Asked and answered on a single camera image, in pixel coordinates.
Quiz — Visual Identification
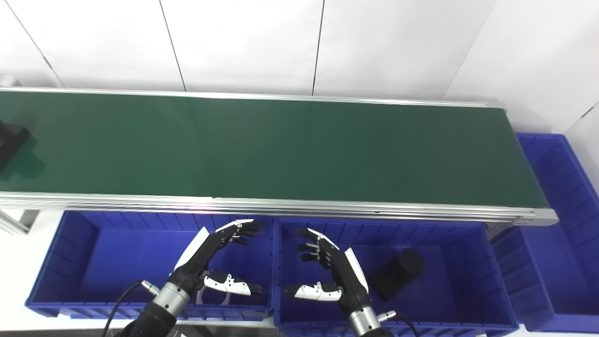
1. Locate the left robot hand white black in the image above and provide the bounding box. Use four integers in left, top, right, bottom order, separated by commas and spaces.
174, 219, 264, 298

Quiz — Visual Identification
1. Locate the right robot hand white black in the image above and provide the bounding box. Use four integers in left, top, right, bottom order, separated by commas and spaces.
284, 228, 370, 310

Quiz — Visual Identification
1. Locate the white square part round hole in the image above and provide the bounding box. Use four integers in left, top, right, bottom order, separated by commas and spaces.
196, 280, 233, 306

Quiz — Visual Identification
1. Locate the black cylinder block part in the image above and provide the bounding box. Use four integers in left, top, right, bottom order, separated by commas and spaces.
0, 121, 31, 171
368, 248, 425, 301

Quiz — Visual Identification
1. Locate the blue plastic bin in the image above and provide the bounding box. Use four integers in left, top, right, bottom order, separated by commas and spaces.
26, 211, 277, 321
489, 133, 599, 333
274, 218, 519, 337

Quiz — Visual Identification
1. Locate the green conveyor belt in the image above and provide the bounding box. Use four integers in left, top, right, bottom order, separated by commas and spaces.
0, 87, 559, 227
0, 91, 549, 209

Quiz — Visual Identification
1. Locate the aluminium conveyor leg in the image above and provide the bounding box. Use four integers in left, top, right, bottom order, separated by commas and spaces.
0, 209, 40, 235

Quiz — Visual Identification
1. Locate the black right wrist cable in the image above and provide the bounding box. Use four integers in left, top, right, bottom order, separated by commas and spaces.
379, 310, 419, 337

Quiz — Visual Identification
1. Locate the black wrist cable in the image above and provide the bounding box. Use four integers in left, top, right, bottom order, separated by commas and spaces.
379, 310, 419, 337
102, 280, 160, 337

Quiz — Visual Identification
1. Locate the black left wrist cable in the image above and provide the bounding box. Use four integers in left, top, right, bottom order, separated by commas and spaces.
102, 280, 160, 337

